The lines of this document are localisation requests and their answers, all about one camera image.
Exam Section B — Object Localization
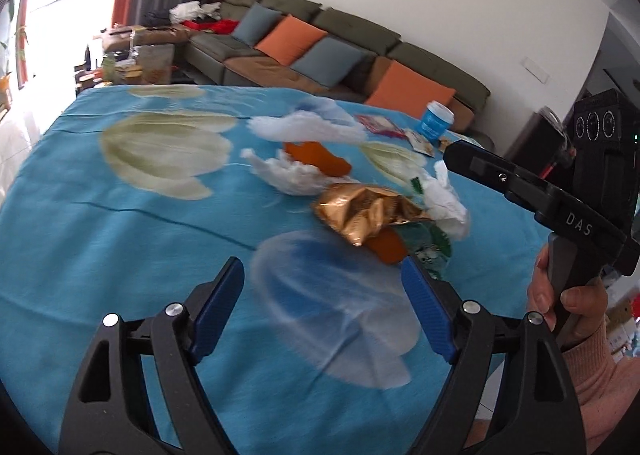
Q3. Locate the red snack packet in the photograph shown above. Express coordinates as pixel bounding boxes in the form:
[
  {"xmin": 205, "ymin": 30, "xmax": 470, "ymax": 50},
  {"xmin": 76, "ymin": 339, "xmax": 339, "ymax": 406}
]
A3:
[{"xmin": 356, "ymin": 115, "xmax": 406, "ymax": 138}]

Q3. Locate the blue floral blanket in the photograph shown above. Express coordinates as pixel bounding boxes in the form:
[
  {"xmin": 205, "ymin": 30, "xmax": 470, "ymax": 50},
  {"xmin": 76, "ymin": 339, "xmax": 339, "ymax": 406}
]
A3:
[{"xmin": 0, "ymin": 84, "xmax": 551, "ymax": 455}]

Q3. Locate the long curved orange peel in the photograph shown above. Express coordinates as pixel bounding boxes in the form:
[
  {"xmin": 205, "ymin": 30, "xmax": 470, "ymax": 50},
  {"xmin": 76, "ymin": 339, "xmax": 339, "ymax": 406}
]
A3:
[{"xmin": 284, "ymin": 140, "xmax": 352, "ymax": 176}]

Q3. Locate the orange cushion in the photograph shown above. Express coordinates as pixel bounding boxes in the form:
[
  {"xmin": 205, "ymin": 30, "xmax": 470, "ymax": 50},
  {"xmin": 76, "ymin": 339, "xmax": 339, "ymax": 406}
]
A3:
[
  {"xmin": 364, "ymin": 60, "xmax": 457, "ymax": 110},
  {"xmin": 255, "ymin": 15, "xmax": 328, "ymax": 66}
]

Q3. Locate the short orange peel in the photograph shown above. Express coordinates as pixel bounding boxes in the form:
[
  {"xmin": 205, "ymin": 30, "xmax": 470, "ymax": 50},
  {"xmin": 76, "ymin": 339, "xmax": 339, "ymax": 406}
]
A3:
[{"xmin": 367, "ymin": 227, "xmax": 408, "ymax": 265}]

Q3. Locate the white wall outlet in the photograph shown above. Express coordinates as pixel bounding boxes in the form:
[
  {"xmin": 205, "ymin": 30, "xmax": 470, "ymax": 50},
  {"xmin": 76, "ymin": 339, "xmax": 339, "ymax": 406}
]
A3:
[{"xmin": 520, "ymin": 60, "xmax": 551, "ymax": 83}]

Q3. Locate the large white tissue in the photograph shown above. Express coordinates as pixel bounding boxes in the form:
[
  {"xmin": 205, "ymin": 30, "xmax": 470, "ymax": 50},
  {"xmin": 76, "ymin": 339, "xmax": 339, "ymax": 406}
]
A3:
[{"xmin": 249, "ymin": 97, "xmax": 369, "ymax": 144}]

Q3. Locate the white snack packet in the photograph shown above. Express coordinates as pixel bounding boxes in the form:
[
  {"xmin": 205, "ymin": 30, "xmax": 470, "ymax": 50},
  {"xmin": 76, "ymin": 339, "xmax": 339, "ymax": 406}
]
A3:
[{"xmin": 405, "ymin": 130, "xmax": 436, "ymax": 156}]

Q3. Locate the person's right hand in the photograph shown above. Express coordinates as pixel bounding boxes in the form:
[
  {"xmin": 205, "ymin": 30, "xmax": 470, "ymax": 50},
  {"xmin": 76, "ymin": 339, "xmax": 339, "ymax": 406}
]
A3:
[{"xmin": 526, "ymin": 246, "xmax": 609, "ymax": 351}]

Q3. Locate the person's right forearm pink sleeve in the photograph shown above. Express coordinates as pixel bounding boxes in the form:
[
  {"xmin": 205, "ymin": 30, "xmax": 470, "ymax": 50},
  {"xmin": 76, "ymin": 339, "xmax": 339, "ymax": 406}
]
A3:
[{"xmin": 560, "ymin": 315, "xmax": 640, "ymax": 455}]

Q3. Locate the red cloth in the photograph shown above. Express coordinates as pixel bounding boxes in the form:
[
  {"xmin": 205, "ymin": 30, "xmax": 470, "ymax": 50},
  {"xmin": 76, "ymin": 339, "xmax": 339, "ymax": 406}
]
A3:
[{"xmin": 181, "ymin": 19, "xmax": 240, "ymax": 34}]

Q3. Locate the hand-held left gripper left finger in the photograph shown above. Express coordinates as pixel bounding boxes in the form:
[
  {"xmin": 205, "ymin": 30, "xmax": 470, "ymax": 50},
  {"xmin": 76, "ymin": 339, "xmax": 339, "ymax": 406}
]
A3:
[{"xmin": 59, "ymin": 256, "xmax": 246, "ymax": 455}]

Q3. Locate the green white plastic wrapper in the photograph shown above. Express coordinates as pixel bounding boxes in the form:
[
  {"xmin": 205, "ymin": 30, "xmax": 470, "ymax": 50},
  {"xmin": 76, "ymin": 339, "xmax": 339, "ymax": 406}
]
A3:
[{"xmin": 407, "ymin": 225, "xmax": 453, "ymax": 281}]

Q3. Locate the blue paper cup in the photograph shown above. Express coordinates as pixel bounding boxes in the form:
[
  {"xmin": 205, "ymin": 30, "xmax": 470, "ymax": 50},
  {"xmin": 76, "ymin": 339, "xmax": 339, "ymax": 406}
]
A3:
[{"xmin": 417, "ymin": 101, "xmax": 456, "ymax": 142}]

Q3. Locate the gold foil wrapper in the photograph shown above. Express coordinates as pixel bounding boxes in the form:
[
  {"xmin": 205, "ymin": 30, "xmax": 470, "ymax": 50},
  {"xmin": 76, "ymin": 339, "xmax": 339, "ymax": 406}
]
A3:
[{"xmin": 312, "ymin": 182, "xmax": 433, "ymax": 247}]

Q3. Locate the large grey blue cushion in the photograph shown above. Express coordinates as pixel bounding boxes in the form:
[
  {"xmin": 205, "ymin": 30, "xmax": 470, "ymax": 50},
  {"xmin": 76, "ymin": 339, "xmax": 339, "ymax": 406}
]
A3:
[{"xmin": 290, "ymin": 37, "xmax": 368, "ymax": 88}]

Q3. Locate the white cloth pile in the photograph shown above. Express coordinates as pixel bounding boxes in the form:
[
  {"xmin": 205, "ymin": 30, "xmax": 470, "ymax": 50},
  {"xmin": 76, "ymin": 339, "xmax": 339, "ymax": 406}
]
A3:
[{"xmin": 170, "ymin": 0, "xmax": 221, "ymax": 23}]

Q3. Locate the dark cabinet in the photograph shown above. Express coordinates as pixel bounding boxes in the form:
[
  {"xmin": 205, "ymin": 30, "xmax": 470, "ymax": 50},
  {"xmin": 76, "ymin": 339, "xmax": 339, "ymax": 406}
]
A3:
[{"xmin": 505, "ymin": 110, "xmax": 571, "ymax": 170}]

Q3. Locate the olive green sofa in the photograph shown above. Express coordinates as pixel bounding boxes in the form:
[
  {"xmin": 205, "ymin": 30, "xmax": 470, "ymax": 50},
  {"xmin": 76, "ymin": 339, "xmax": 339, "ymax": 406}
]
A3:
[{"xmin": 182, "ymin": 0, "xmax": 493, "ymax": 133}]

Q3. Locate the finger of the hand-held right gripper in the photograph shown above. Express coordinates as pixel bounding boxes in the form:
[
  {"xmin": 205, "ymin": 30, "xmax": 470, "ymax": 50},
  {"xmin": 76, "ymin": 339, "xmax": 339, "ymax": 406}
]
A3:
[{"xmin": 442, "ymin": 140, "xmax": 561, "ymax": 216}]

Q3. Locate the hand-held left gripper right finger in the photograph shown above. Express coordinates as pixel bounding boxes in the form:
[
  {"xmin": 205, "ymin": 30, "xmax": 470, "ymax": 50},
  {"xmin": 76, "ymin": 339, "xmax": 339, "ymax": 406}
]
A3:
[{"xmin": 401, "ymin": 255, "xmax": 586, "ymax": 455}]

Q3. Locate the small grey blue cushion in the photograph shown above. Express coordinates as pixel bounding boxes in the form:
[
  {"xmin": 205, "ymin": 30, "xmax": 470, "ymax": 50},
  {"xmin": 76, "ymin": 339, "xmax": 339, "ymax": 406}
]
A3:
[{"xmin": 232, "ymin": 3, "xmax": 283, "ymax": 46}]

